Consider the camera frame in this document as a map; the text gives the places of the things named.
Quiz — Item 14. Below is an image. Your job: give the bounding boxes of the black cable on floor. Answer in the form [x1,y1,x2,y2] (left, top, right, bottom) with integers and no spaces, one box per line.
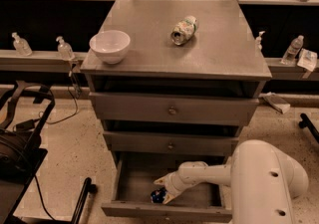
[13,70,82,130]

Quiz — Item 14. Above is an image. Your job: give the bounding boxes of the clear sanitizer bottle near cabinet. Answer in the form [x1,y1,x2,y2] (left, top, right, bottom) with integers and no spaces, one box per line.
[56,36,75,61]

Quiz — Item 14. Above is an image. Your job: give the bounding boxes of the green white soda can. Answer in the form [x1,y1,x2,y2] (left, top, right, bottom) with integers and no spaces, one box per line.
[170,15,198,46]

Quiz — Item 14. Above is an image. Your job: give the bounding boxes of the grey three-drawer cabinet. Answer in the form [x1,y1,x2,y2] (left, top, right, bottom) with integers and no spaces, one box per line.
[80,0,273,223]

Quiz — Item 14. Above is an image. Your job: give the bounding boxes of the black chair leg right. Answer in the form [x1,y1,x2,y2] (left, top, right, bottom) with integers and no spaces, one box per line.
[298,113,319,143]

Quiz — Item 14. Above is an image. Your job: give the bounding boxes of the black chair left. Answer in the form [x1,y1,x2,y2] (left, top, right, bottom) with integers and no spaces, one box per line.
[0,81,55,224]

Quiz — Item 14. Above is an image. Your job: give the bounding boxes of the small pump bottle right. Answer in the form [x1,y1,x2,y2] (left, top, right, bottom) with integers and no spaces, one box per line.
[255,31,265,51]

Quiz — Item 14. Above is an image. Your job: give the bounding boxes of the black stand leg bottom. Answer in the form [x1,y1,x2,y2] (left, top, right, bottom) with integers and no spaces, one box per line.
[71,177,98,224]

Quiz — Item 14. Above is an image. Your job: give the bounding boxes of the white bowl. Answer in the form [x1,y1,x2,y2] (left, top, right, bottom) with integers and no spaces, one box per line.
[89,30,131,64]

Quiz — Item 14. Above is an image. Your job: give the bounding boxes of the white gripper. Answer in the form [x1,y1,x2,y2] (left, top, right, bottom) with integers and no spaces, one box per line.
[154,171,186,204]

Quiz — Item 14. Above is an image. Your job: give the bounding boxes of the clear water bottle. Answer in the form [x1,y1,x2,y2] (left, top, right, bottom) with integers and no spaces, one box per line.
[281,35,304,64]

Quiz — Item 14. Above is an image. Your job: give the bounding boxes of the clear sanitizer bottle far left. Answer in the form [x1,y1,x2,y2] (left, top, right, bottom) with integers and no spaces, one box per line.
[12,32,32,56]

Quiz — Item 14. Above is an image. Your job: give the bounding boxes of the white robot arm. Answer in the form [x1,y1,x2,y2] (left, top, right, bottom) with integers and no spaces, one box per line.
[151,139,309,224]

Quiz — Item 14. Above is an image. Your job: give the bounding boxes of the grey top drawer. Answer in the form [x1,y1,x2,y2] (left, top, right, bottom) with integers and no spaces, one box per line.
[89,93,259,126]

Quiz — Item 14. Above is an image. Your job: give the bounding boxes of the grey open bottom drawer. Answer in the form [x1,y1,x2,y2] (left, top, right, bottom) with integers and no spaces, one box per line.
[102,152,231,223]

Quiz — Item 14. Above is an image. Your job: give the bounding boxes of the blue crushed pepsi can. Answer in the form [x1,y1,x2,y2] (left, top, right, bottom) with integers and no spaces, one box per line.
[151,187,167,203]

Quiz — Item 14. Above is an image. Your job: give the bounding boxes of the grey middle drawer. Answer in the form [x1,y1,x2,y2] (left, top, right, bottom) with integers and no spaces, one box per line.
[104,131,238,156]

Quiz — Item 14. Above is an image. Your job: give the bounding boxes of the white plastic packet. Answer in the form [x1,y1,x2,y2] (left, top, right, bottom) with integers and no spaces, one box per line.
[297,48,318,72]

